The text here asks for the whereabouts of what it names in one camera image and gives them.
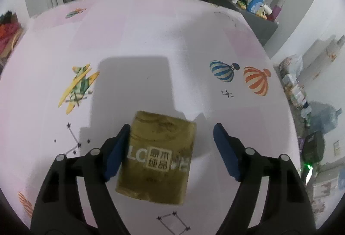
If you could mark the white cup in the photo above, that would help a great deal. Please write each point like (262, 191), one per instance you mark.
(267, 10)

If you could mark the cardboard box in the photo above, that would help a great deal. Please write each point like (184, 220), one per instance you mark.
(10, 49)

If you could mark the white printed board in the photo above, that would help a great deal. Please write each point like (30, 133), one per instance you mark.
(323, 57)

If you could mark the pile of small packages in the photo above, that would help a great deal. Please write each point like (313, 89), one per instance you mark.
(293, 84)

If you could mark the grey cabinet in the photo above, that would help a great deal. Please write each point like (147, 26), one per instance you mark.
(256, 27)

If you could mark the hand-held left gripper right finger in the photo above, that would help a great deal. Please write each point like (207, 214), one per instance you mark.
(226, 151)

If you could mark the gold tissue packet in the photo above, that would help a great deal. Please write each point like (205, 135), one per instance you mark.
(156, 148)

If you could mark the pink container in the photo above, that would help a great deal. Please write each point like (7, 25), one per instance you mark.
(277, 13)

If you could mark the large water jug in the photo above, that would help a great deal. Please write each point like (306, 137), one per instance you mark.
(327, 118)

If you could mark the dark bag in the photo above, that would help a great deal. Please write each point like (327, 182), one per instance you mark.
(312, 146)

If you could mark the blue detergent bottle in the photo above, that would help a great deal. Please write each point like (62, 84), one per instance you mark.
(256, 2)

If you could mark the pile of colourful clothes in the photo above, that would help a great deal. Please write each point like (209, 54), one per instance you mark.
(8, 27)

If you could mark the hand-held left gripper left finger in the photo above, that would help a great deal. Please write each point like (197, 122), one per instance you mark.
(117, 154)

